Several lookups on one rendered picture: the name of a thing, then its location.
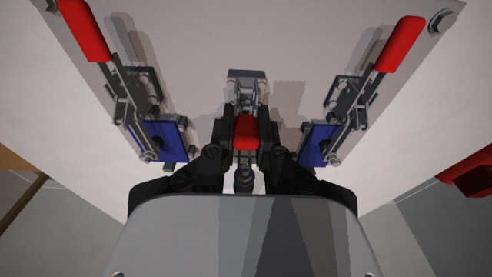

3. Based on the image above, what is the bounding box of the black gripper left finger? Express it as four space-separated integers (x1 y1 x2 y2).
128 103 234 217

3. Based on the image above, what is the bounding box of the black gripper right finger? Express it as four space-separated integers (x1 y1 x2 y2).
256 105 358 219

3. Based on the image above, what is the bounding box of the blue flat plate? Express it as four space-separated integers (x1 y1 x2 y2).
296 120 341 168
126 115 190 163

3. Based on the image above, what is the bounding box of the grey fixture plate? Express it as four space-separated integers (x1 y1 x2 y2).
37 0 467 162

